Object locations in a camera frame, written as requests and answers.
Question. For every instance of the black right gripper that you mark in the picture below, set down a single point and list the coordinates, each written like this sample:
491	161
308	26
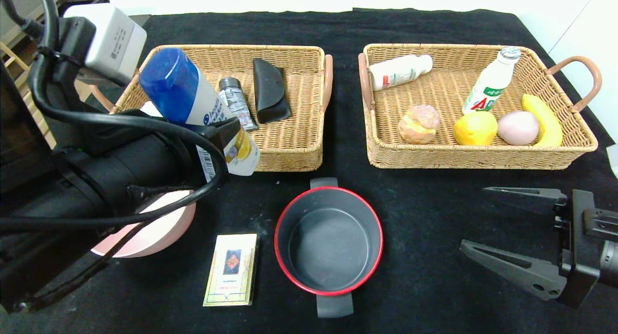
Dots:
574	249

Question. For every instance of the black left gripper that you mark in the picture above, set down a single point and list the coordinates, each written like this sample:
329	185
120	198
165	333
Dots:
208	156

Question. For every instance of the white bottle blue cap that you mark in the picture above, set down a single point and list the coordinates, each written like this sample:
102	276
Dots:
188	92

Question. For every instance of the pink bowl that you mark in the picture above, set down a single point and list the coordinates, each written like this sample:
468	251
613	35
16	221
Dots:
154	232

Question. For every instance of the yellow lemon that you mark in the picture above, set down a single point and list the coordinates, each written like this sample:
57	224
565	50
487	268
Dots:
475	128

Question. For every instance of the gold bordered card box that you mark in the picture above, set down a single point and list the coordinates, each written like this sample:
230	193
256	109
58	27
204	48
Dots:
231	271

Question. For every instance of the white milk bottle silver cap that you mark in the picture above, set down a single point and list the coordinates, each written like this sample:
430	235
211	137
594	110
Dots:
490	85

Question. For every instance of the toy cream puff bun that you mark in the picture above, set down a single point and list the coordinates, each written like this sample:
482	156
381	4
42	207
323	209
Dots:
419	125

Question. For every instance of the black grey squeeze tube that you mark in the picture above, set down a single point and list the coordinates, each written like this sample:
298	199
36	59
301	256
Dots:
236	100

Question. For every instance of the black soft pouch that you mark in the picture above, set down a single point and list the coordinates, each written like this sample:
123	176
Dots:
269	91

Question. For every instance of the white plastic soap dish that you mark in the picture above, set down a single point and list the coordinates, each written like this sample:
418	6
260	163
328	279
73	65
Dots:
149	109

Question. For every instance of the pale pink toy egg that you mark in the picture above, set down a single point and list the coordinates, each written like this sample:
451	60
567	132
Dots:
516	129

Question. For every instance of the yellow toy banana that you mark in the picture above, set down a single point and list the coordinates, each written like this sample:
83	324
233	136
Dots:
548	126

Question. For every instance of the dark table cloth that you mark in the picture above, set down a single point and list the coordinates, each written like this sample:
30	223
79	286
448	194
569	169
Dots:
425	285

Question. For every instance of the white table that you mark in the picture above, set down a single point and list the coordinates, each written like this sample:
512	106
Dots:
241	1

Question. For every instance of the white bottle red green label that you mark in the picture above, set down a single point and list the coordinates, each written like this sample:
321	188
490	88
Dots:
398	72

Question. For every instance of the white cabinet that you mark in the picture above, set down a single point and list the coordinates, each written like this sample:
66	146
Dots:
579	34

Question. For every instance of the beige metal rack on wheels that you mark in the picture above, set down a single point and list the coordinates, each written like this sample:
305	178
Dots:
14	56

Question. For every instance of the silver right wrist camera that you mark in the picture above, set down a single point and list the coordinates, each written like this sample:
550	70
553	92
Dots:
613	160

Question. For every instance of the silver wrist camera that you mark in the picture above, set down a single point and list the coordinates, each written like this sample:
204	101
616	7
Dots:
613	160
116	39

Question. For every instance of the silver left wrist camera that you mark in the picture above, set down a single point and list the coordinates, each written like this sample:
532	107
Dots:
116	39

